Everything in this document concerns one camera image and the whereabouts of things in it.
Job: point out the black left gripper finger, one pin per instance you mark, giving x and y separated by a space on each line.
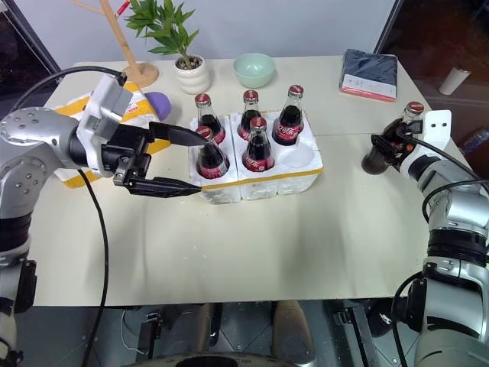
175 134
164 188

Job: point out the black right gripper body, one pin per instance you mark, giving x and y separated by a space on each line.
399 147

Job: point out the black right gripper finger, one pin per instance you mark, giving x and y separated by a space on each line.
382 140
384 158

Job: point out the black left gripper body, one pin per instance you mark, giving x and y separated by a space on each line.
124 145

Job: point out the glass cola bottle red cap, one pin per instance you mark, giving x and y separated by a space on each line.
258 151
213 162
288 124
372 162
250 114
210 122

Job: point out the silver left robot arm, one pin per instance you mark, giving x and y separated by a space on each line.
34 137

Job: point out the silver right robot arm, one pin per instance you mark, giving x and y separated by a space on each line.
454 237

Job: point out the white foam crate yellow tape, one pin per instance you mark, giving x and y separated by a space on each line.
290 172

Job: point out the purple rounded object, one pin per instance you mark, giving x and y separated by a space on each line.
162 104

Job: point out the white ribbed plant pot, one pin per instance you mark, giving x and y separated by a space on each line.
192 78

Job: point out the dark blue folded cloth pack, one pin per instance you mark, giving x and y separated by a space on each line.
370 67

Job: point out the wooden branch stand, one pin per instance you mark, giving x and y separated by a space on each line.
133 65

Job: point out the white paper roll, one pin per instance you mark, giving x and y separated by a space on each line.
452 81

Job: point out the pale green bowl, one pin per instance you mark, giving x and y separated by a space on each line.
254 70

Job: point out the green leafy plant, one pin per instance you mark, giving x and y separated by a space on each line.
168 26

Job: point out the grey rounded shape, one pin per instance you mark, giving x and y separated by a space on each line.
191 329

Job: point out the black metal bar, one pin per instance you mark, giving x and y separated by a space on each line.
359 336

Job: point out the brown rounded shape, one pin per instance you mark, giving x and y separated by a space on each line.
292 329

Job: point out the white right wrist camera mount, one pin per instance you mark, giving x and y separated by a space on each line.
437 128

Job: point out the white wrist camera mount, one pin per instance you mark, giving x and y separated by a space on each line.
437 128
103 103

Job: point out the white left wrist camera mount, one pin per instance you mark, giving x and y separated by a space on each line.
103 103

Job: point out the black metal bracket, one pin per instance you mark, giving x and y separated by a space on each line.
147 332

